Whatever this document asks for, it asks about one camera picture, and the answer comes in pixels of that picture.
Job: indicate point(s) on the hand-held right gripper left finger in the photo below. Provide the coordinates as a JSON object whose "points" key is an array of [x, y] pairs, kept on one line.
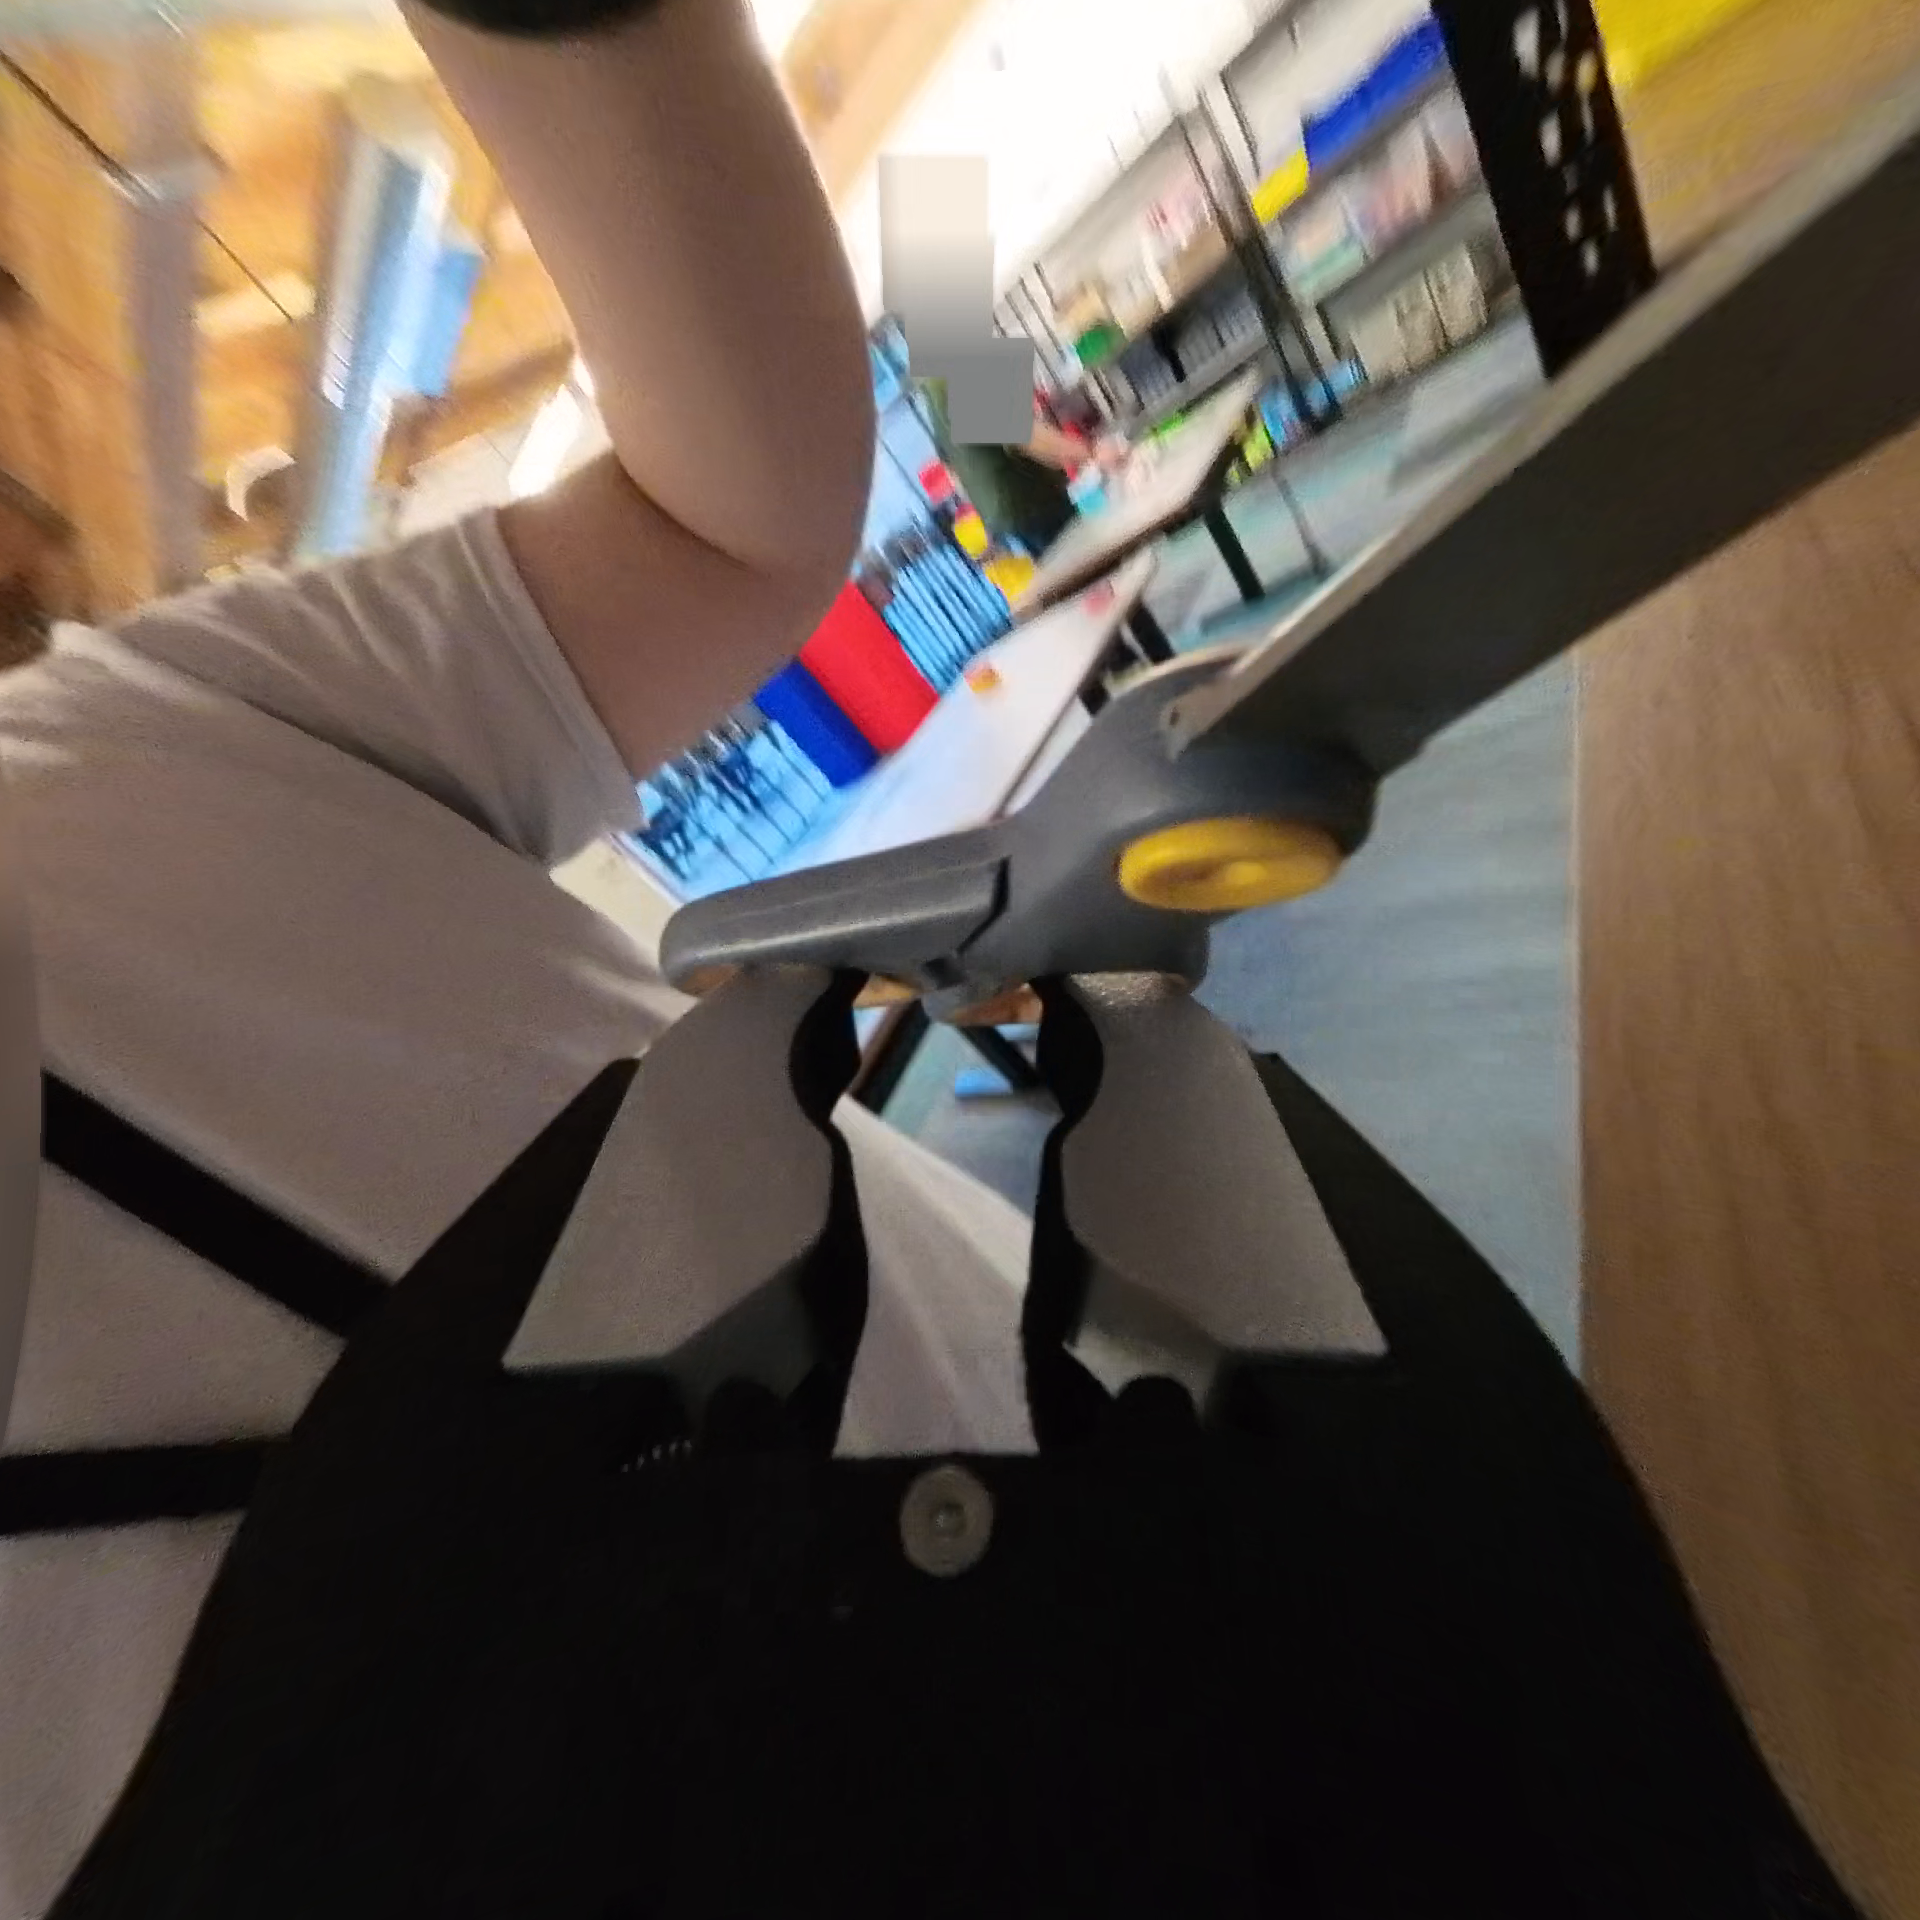
{"points": [[673, 1215]]}

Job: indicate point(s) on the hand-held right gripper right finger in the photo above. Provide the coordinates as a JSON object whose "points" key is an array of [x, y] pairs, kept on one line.
{"points": [[1216, 1215]]}

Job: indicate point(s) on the grey yellow scissors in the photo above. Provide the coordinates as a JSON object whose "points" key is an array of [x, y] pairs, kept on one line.
{"points": [[1204, 786]]}

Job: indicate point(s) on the person's left forearm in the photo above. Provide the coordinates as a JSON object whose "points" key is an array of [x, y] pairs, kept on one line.
{"points": [[707, 449]]}

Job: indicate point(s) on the row of black chairs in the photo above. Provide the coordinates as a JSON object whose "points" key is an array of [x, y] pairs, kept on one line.
{"points": [[938, 600], [721, 799]]}

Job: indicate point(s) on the blue foam block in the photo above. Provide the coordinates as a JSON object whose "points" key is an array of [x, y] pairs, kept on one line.
{"points": [[819, 724]]}

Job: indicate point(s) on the red foam block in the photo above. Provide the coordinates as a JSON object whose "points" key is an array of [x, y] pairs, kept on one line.
{"points": [[867, 668]]}

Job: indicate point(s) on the background shelf of boxes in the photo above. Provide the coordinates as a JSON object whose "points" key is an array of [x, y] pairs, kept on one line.
{"points": [[1352, 270]]}

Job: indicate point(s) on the black metal rack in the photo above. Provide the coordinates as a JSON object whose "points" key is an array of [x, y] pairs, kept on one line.
{"points": [[1562, 179]]}

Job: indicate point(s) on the wooden rack shelf board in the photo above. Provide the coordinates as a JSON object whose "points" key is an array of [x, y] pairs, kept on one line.
{"points": [[1767, 99]]}

